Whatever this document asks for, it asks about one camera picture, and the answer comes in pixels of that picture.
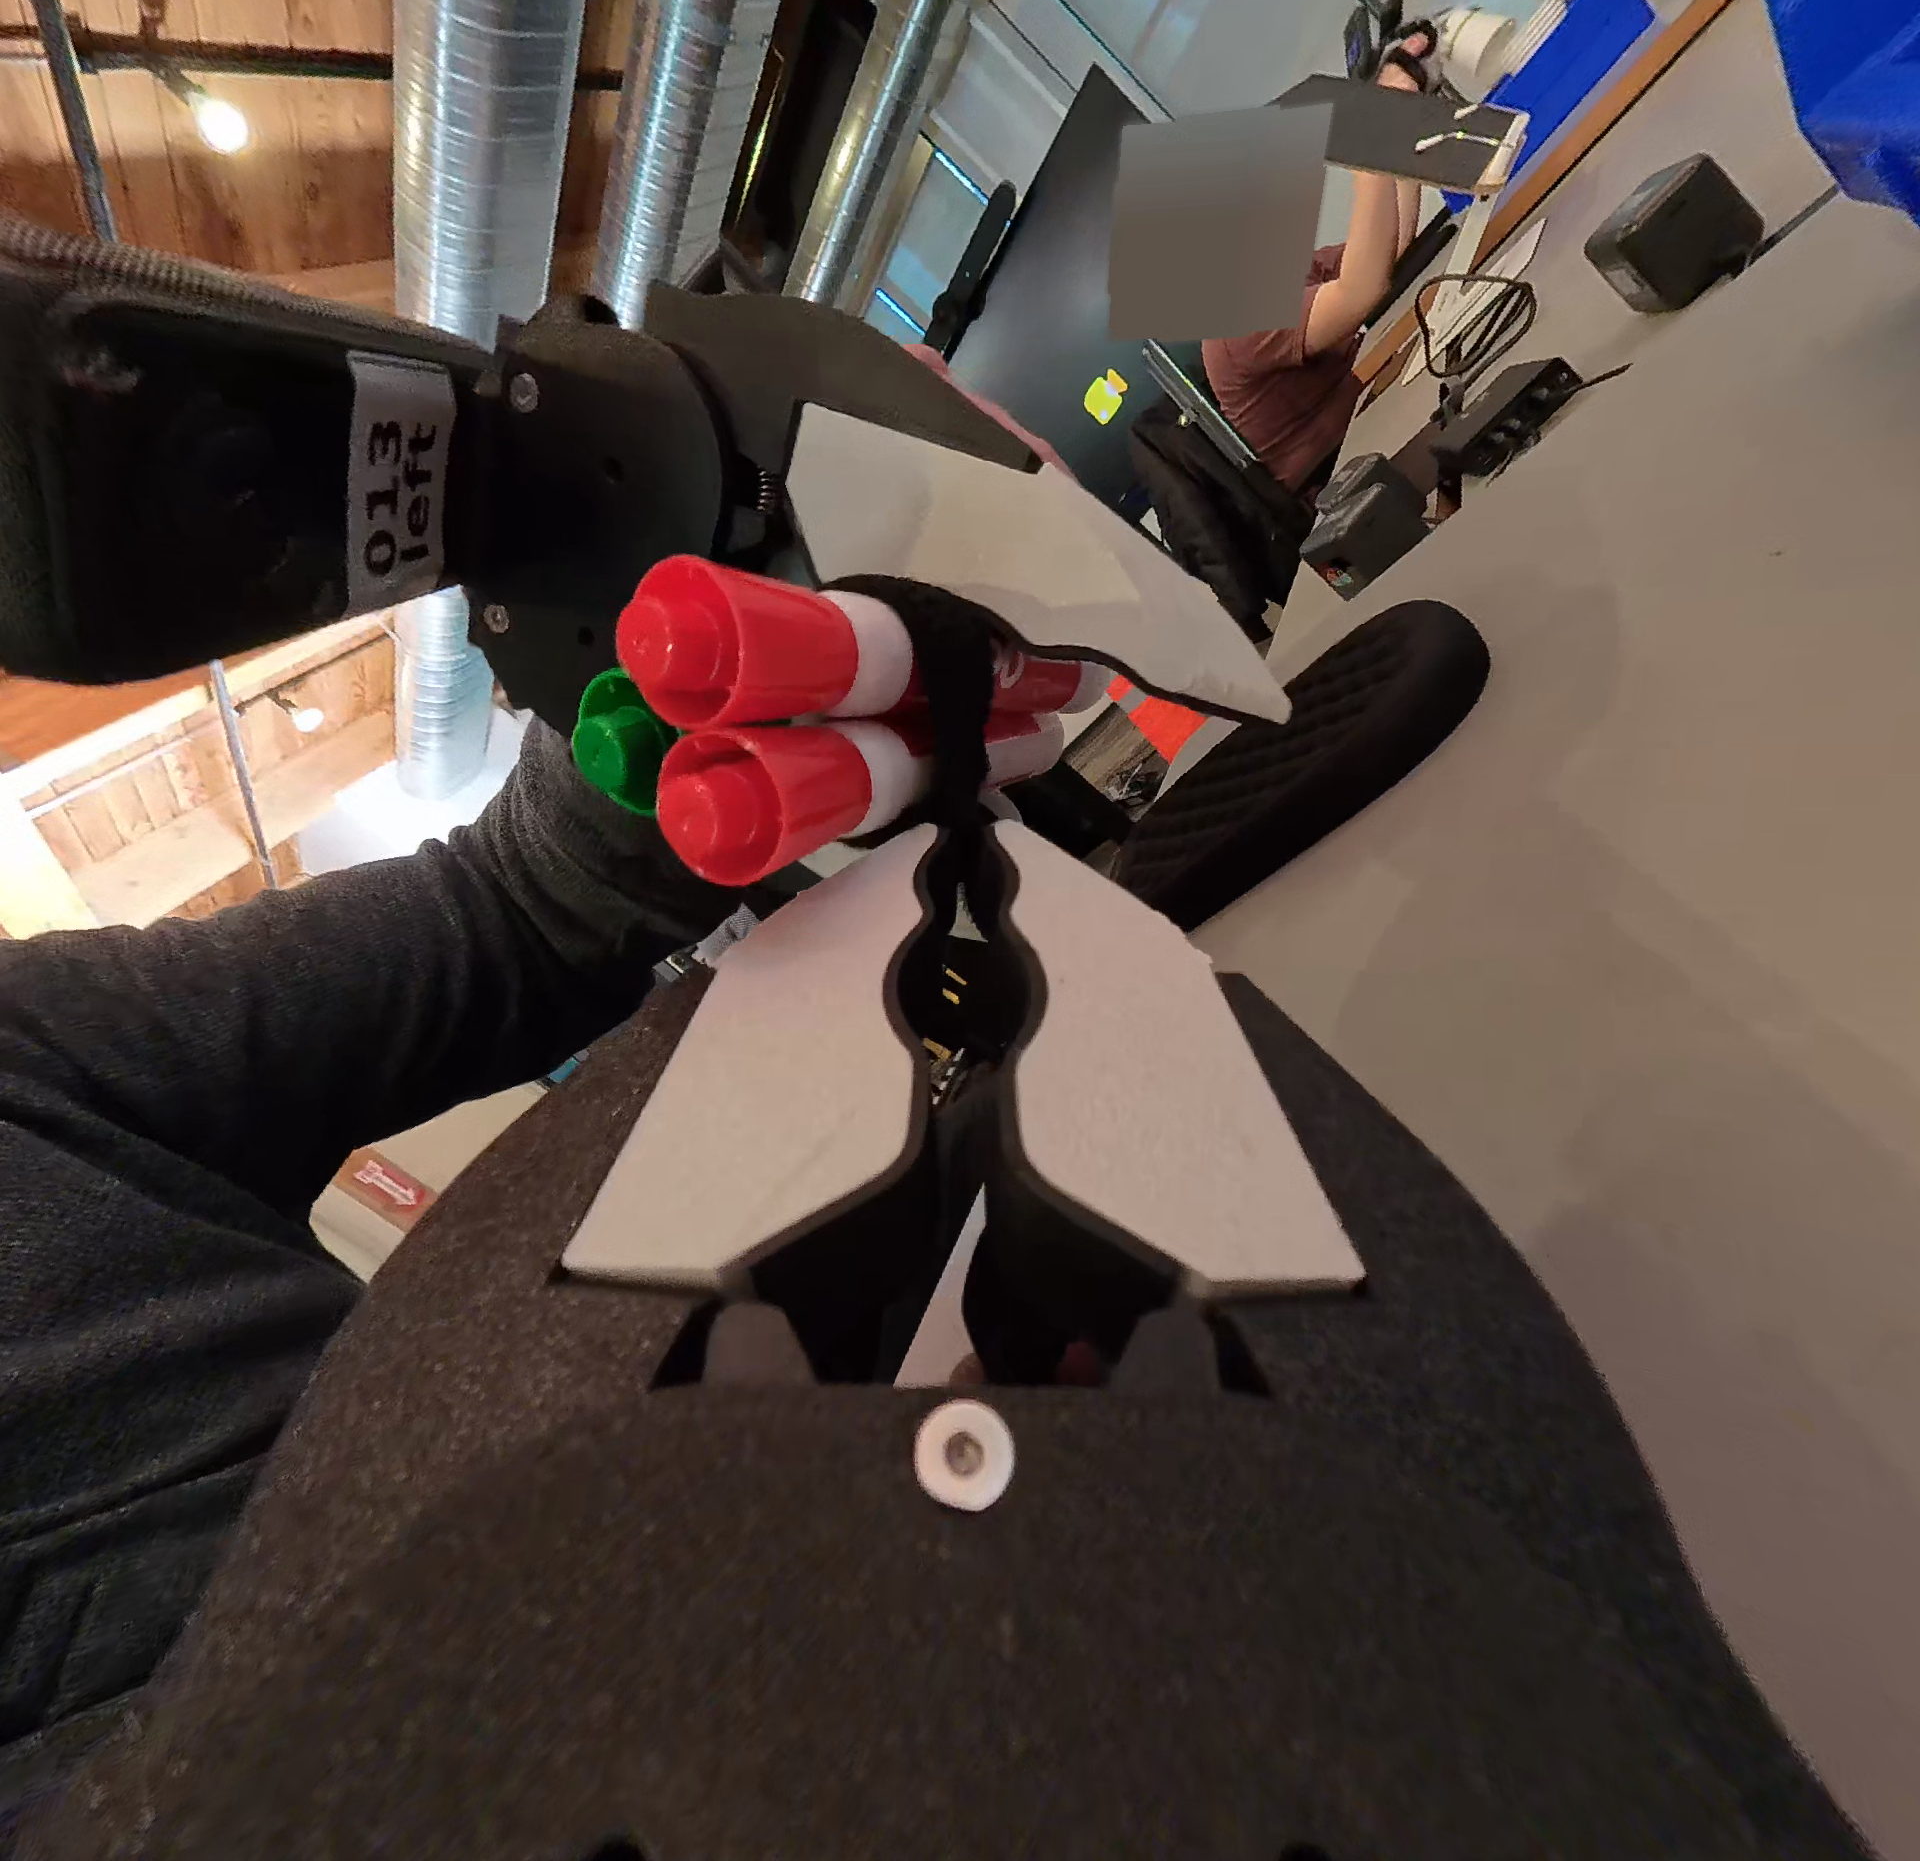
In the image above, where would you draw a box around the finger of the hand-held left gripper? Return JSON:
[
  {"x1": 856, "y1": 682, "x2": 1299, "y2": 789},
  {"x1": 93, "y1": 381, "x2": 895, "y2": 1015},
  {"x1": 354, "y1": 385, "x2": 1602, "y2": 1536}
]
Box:
[{"x1": 779, "y1": 401, "x2": 1293, "y2": 734}]

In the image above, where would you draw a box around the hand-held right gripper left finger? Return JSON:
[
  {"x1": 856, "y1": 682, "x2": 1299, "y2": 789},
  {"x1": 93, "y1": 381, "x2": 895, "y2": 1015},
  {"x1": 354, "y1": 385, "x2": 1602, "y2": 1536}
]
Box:
[{"x1": 553, "y1": 821, "x2": 940, "y2": 1284}]

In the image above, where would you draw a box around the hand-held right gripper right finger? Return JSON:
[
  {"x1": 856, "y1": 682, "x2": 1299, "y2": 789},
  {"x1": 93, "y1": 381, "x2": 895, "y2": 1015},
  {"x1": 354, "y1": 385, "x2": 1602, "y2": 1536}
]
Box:
[{"x1": 981, "y1": 821, "x2": 1373, "y2": 1300}]

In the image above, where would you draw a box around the black elastic hair tie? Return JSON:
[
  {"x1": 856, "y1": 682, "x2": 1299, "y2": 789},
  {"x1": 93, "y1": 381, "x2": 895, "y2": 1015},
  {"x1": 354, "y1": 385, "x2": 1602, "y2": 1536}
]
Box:
[{"x1": 856, "y1": 576, "x2": 1037, "y2": 981}]

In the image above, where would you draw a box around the red dry erase marker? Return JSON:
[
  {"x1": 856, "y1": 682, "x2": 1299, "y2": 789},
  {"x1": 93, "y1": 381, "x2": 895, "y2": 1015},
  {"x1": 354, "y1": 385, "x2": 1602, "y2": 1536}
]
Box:
[
  {"x1": 618, "y1": 554, "x2": 1107, "y2": 737},
  {"x1": 652, "y1": 720, "x2": 1067, "y2": 889}
]

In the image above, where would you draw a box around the green dry erase marker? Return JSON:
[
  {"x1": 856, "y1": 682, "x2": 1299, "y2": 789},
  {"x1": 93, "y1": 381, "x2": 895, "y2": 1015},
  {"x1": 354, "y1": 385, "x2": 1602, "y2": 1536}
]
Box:
[{"x1": 575, "y1": 673, "x2": 681, "y2": 821}]

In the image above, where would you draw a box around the person's left forearm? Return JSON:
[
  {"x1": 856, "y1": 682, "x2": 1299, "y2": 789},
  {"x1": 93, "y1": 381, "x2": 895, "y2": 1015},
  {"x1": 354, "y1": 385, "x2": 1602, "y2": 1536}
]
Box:
[{"x1": 0, "y1": 712, "x2": 754, "y2": 1787}]

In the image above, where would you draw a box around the black monitor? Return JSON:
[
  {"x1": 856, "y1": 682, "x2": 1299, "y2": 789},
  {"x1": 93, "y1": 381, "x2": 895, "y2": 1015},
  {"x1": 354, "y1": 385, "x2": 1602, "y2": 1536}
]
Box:
[{"x1": 958, "y1": 65, "x2": 1204, "y2": 494}]

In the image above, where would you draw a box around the black box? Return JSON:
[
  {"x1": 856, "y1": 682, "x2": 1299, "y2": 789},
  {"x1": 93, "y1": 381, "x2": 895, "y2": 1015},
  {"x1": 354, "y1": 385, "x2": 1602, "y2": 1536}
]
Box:
[
  {"x1": 1299, "y1": 452, "x2": 1434, "y2": 596},
  {"x1": 1588, "y1": 151, "x2": 1770, "y2": 317}
]

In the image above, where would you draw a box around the black quilted pad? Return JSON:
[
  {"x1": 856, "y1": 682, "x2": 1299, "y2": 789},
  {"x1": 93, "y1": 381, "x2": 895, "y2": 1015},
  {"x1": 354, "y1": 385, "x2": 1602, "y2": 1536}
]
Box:
[{"x1": 1033, "y1": 596, "x2": 1491, "y2": 930}]

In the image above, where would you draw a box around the grey metal pipe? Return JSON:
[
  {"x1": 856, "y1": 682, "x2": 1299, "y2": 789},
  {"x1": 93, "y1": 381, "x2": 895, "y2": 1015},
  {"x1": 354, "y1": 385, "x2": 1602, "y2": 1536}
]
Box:
[{"x1": 11, "y1": 0, "x2": 122, "y2": 242}]

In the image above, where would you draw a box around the black electronic device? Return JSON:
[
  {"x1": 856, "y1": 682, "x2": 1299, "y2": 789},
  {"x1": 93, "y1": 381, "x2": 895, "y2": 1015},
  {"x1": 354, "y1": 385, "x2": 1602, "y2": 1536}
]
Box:
[{"x1": 1428, "y1": 359, "x2": 1580, "y2": 479}]

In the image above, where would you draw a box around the black board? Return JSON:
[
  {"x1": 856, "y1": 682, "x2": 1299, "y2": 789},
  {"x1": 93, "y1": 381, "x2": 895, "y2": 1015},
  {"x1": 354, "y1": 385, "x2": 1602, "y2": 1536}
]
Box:
[{"x1": 1271, "y1": 70, "x2": 1531, "y2": 201}]

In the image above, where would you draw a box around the blue container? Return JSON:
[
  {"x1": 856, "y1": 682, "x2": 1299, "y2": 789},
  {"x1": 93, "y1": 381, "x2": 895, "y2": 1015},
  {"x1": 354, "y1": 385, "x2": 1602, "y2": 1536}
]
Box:
[{"x1": 1499, "y1": 0, "x2": 1661, "y2": 106}]

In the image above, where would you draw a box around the blue plastic bin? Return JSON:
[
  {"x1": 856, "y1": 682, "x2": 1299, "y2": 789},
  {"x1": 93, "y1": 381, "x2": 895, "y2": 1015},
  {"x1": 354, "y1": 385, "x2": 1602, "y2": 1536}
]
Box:
[{"x1": 1742, "y1": 0, "x2": 1920, "y2": 227}]

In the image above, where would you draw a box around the silver ventilation duct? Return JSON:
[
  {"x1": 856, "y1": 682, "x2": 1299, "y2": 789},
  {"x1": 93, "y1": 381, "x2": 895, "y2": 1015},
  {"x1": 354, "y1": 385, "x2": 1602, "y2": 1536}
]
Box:
[
  {"x1": 391, "y1": 0, "x2": 600, "y2": 803},
  {"x1": 592, "y1": 0, "x2": 798, "y2": 329},
  {"x1": 779, "y1": 0, "x2": 1037, "y2": 308}
]

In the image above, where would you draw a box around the black cable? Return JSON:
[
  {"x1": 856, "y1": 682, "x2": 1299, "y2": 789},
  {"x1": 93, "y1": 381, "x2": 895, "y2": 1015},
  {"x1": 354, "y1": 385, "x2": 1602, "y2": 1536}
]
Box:
[{"x1": 1415, "y1": 270, "x2": 1537, "y2": 381}]

